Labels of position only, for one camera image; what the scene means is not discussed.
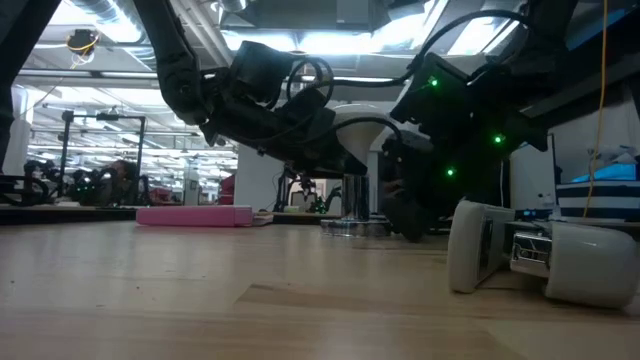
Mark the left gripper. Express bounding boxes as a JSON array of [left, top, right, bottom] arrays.
[[199, 89, 369, 179]]

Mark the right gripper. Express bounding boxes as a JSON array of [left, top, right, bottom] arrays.
[[382, 132, 506, 244]]

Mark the silver metal cup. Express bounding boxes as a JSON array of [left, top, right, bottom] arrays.
[[319, 172, 394, 239]]

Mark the white panel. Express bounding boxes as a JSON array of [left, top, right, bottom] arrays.
[[509, 132, 559, 211]]

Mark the grey white stapler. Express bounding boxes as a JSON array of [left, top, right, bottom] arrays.
[[446, 199, 640, 310]]

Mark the black white striped cloth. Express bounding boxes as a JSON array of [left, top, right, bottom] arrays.
[[555, 179, 640, 221]]

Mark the person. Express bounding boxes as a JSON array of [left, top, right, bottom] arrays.
[[102, 158, 144, 206]]

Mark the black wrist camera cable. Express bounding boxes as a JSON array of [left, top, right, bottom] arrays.
[[409, 9, 532, 71], [287, 55, 335, 109]]

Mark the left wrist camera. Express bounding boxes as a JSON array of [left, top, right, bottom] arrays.
[[229, 40, 297, 110]]

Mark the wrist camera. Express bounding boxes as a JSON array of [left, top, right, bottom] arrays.
[[389, 52, 474, 146], [229, 40, 297, 110]]

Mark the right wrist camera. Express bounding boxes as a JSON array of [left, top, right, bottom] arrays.
[[389, 52, 474, 146]]

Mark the black stand frame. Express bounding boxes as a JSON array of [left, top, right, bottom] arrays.
[[59, 109, 149, 204]]

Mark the yellow cable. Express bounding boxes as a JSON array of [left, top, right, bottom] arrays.
[[582, 0, 609, 219]]

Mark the ceiling camera with yellow cable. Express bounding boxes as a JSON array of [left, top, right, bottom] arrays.
[[64, 28, 101, 69]]

